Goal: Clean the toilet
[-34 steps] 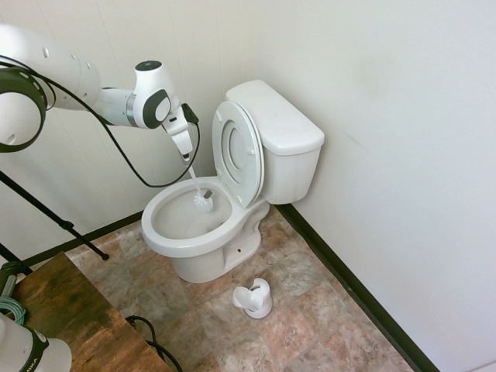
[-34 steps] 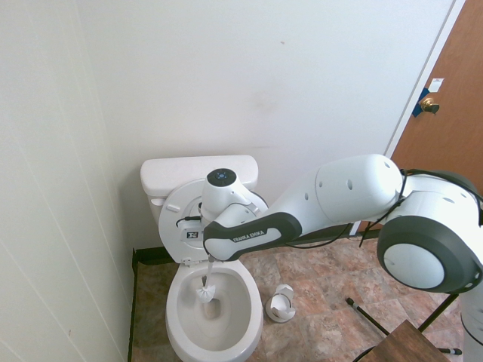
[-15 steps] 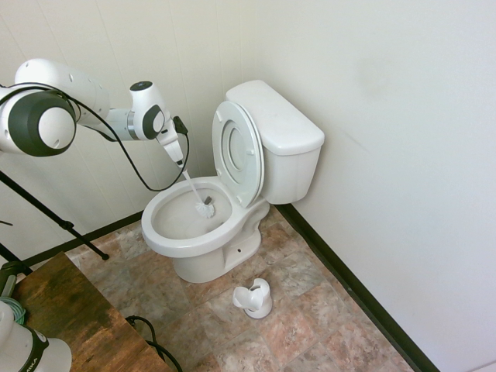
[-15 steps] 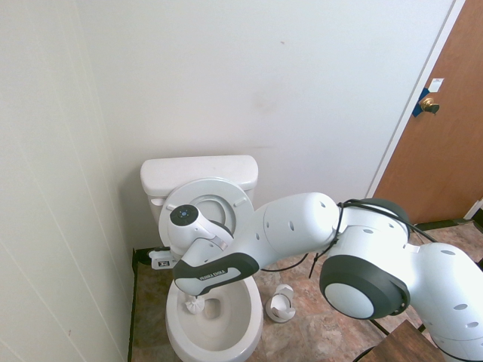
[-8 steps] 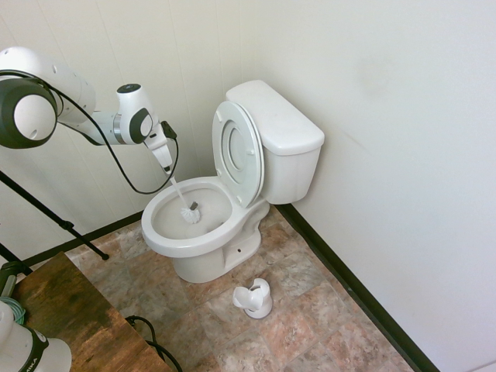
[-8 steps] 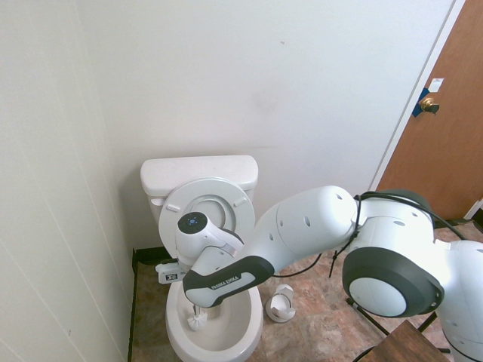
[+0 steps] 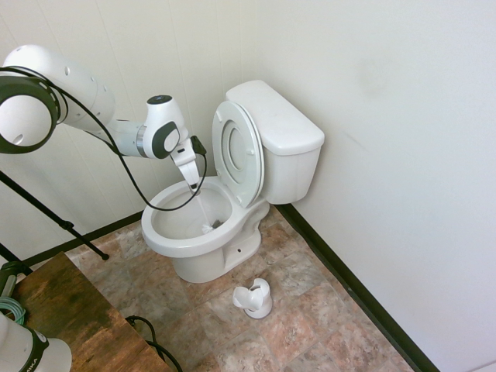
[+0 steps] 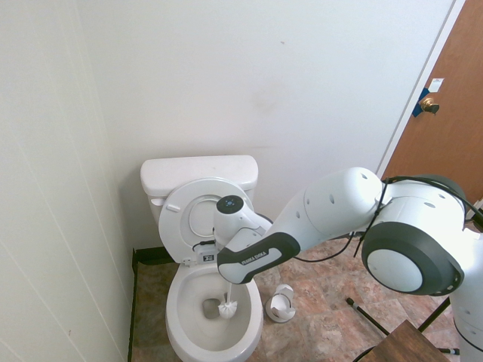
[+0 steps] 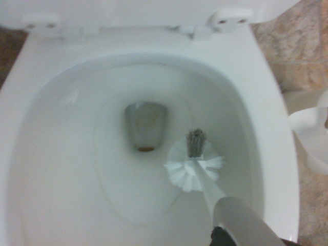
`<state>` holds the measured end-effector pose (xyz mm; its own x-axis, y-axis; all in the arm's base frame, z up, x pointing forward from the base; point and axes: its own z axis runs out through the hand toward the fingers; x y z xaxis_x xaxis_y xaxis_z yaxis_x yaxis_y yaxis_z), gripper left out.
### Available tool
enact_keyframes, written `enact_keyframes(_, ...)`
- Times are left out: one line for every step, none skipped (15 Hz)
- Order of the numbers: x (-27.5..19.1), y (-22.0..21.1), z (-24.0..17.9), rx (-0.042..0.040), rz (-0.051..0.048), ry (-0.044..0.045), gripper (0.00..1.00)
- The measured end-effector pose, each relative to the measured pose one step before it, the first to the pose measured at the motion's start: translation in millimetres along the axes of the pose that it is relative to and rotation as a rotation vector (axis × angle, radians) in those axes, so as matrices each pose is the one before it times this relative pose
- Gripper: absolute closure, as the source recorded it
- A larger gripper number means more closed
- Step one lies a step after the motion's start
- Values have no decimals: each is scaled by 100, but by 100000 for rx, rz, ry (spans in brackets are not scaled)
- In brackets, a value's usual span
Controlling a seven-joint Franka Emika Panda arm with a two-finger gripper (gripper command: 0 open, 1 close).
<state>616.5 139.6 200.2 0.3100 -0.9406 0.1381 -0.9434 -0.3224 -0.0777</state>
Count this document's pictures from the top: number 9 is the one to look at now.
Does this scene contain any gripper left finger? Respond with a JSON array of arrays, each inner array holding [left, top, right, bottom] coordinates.
[[210, 224, 238, 246]]

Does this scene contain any white toilet brush grey handle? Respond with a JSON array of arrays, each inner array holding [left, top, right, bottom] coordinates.
[[163, 127, 282, 246]]

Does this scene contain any white toilet brush holder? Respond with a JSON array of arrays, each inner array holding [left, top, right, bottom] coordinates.
[[288, 89, 328, 175]]

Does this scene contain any white toilet bowl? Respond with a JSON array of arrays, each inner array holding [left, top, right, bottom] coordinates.
[[0, 24, 301, 246]]

